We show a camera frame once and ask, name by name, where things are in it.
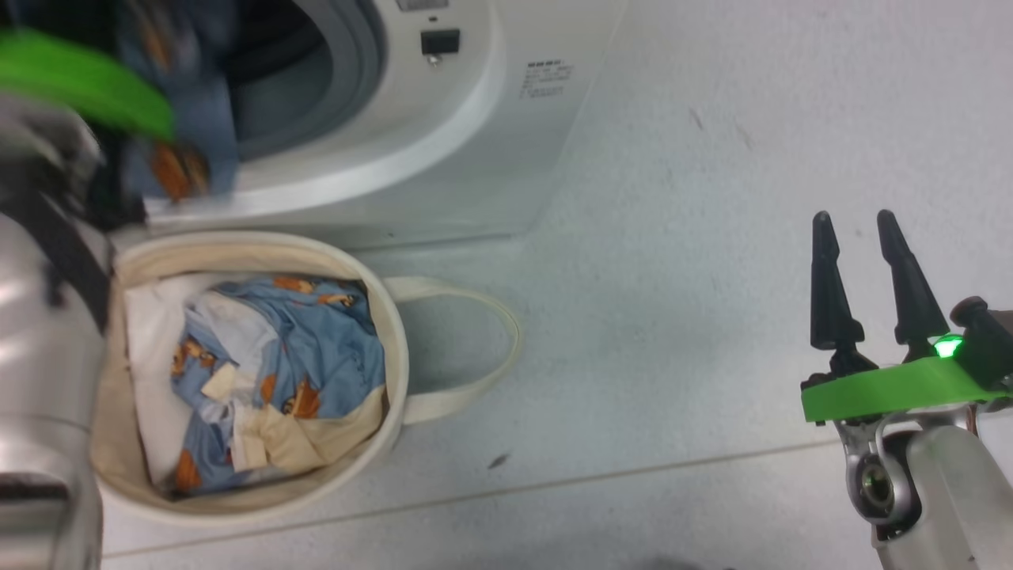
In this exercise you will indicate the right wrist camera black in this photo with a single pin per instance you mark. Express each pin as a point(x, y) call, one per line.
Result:
point(985, 340)

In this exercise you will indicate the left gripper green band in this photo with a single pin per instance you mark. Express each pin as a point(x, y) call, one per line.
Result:
point(79, 79)

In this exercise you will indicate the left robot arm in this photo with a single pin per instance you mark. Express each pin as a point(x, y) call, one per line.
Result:
point(39, 356)

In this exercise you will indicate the white front-load washing machine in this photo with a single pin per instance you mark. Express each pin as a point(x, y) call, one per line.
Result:
point(475, 182)

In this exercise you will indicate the cream canvas laundry basket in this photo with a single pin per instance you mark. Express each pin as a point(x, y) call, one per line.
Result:
point(396, 348)

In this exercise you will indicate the grey rubber door gasket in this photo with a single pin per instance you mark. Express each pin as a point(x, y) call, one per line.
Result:
point(356, 71)

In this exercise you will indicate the grey instruction sticker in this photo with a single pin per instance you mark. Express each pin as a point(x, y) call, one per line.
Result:
point(423, 5)

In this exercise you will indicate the blue and cream bear garment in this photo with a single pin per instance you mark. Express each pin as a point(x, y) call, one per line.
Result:
point(316, 340)

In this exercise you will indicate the small black text label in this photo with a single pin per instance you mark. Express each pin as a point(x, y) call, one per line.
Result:
point(546, 79)

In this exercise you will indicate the blue bear-print garment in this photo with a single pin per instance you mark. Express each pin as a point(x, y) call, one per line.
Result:
point(206, 103)

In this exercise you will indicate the black door lock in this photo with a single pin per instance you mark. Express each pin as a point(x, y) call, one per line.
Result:
point(440, 41)

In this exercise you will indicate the white cloth in basket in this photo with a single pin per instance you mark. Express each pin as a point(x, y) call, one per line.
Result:
point(146, 372)

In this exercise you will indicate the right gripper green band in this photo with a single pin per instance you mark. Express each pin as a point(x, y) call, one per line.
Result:
point(894, 392)

